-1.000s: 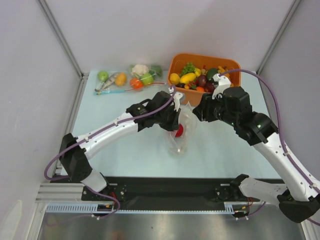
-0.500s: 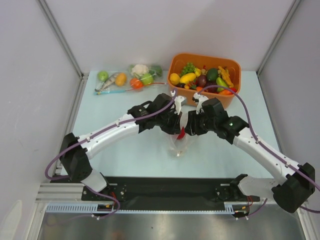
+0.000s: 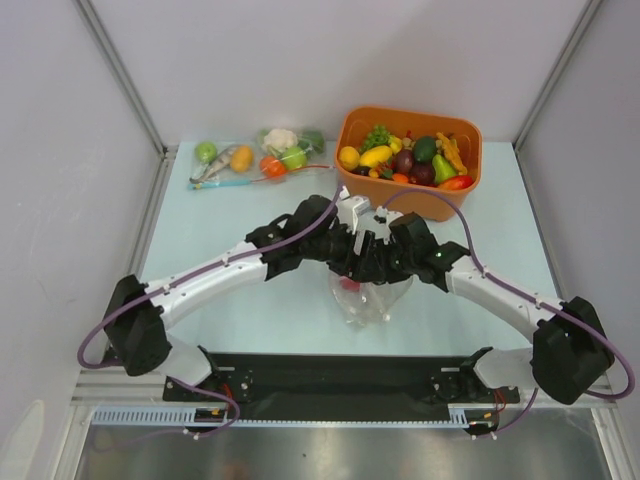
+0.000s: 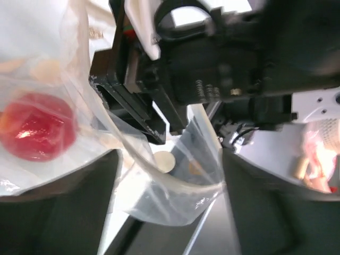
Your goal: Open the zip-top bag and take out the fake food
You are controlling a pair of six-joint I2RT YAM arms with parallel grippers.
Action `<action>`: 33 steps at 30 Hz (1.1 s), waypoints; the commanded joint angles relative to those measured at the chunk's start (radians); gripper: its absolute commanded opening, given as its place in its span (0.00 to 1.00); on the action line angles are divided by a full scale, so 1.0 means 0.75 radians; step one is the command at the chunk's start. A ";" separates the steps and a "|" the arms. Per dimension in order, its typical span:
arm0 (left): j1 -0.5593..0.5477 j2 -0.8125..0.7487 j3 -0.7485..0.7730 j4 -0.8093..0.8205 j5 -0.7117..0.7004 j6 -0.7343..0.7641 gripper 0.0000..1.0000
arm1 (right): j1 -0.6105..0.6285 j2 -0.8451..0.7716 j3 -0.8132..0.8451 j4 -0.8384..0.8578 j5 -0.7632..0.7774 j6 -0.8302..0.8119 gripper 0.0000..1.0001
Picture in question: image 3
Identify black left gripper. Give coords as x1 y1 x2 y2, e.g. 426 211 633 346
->
302 220 383 284

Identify red fake bell pepper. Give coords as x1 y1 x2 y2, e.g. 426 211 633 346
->
339 278 361 293

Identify clear zip top bag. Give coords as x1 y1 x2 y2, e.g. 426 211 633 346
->
329 272 413 327

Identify yellow fake pear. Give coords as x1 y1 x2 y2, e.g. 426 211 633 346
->
338 146 360 171

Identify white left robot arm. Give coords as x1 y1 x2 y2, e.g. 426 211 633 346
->
103 190 371 400

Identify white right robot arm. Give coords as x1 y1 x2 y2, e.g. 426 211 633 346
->
373 207 614 405

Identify fake dark plum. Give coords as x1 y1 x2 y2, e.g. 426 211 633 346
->
409 163 436 186

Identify fake red orange mango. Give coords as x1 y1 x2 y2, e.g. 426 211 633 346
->
438 175 474 191

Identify fake green pear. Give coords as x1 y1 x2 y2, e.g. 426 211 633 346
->
432 154 458 185

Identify fake purple passion fruit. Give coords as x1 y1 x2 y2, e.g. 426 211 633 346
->
393 149 415 174

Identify fake yellow mango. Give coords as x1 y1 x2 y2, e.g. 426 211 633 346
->
359 145 393 168

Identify fake green avocado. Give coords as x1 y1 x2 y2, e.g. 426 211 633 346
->
412 136 438 164

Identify fake orange ginger root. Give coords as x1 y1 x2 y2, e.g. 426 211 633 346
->
436 132 468 175

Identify fake green lime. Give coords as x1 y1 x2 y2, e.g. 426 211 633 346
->
281 146 308 171

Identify fake green grapes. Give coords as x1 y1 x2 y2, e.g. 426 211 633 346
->
359 125 391 153

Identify fake green broccoli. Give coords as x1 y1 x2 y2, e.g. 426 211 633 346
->
298 129 325 154

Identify fake orange tomato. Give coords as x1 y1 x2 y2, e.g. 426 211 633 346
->
259 156 287 179

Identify red-zip bag with vegetables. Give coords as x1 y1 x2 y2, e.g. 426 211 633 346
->
251 128 333 184

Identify fake white cauliflower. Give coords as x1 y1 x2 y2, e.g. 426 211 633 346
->
261 128 298 155

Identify fake brown potato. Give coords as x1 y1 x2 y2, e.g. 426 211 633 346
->
230 145 254 173

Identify fake grey fish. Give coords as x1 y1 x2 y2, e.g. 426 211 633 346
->
189 145 238 184

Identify blue-zip bag with fish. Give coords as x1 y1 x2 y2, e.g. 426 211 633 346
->
188 142 254 190

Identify green fake apple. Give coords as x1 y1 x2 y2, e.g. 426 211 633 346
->
194 141 218 164

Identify orange plastic bin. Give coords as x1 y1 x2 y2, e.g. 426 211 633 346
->
335 106 482 221

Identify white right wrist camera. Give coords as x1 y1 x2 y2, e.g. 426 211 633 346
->
371 207 403 241

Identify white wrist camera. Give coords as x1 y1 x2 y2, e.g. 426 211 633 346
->
371 207 403 241
336 195 374 236

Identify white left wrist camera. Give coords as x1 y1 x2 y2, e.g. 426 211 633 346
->
336 195 374 236

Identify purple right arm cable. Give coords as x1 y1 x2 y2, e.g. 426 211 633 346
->
382 188 634 441

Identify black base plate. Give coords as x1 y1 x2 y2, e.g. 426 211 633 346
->
162 349 521 424

